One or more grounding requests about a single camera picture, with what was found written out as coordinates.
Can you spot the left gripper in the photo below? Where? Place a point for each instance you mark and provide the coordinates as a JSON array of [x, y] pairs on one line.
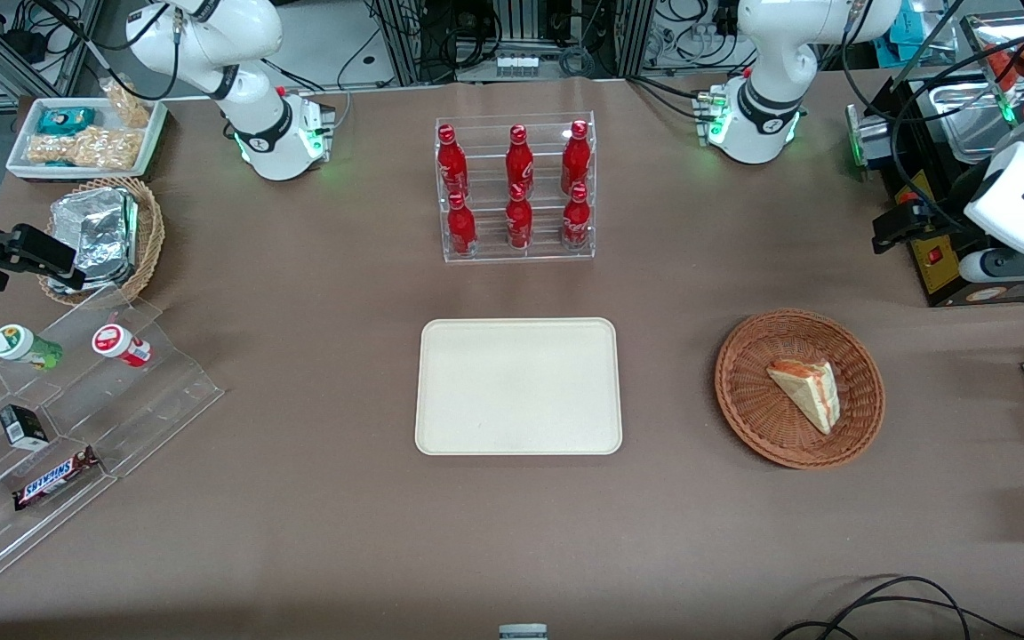
[[957, 197]]

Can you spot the triangular sandwich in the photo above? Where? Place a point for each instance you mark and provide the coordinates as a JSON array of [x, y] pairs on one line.
[[810, 391]]

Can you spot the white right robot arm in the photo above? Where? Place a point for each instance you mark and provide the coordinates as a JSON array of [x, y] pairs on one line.
[[210, 40]]

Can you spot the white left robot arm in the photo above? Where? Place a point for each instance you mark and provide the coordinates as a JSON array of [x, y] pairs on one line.
[[770, 53]]

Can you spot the white plastic snack tray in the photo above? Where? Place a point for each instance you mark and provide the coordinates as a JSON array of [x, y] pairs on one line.
[[23, 160]]

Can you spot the light wicker basket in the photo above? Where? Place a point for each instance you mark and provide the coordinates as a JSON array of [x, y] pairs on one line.
[[149, 236]]

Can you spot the round brown wicker basket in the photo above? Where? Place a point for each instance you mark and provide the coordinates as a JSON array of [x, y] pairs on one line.
[[761, 409]]

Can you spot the beige rectangular serving tray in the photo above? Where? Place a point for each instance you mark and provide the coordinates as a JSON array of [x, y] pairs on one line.
[[517, 387]]

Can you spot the black food warmer cabinet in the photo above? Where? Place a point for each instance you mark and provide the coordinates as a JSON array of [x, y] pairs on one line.
[[939, 267]]

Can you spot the silver foil food container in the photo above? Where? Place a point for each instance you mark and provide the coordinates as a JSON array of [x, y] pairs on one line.
[[99, 233]]

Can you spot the green yogurt drink bottle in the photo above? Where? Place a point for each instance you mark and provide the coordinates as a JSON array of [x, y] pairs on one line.
[[19, 344]]

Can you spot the large clear peanut snack bag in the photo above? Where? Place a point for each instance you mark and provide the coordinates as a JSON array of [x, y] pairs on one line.
[[90, 148]]

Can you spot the red yogurt drink bottle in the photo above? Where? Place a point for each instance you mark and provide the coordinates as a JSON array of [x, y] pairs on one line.
[[116, 342]]

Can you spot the teal snack packet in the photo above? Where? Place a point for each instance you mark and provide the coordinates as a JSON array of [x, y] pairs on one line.
[[66, 120]]

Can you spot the small black carton box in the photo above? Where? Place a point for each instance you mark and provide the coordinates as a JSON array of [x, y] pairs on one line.
[[23, 427]]

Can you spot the small clear peanut snack bag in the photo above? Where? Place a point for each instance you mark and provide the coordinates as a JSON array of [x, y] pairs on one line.
[[128, 105]]

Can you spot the clear acrylic stepped shelf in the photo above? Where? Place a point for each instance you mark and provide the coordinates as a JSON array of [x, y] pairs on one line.
[[148, 409]]

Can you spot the teal cardboard box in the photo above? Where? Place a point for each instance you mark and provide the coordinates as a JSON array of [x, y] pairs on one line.
[[916, 22]]

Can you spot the snickers chocolate bar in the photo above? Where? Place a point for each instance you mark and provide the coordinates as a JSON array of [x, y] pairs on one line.
[[54, 478]]

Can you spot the red cola bottle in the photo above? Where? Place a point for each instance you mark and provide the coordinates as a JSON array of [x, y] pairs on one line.
[[452, 164], [575, 160], [576, 222], [519, 164], [519, 222], [461, 229]]

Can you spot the aluminium equipment rack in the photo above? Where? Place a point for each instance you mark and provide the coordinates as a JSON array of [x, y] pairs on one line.
[[405, 40]]

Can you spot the white power strip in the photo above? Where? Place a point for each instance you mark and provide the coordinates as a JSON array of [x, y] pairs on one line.
[[517, 64]]

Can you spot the clear acrylic bottle rack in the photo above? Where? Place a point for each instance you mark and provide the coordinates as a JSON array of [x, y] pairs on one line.
[[485, 253]]

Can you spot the grey device at table edge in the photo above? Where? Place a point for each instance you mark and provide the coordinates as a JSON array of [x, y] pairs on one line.
[[523, 632]]

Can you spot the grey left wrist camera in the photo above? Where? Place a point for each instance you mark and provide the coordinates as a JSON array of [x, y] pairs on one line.
[[1010, 269]]

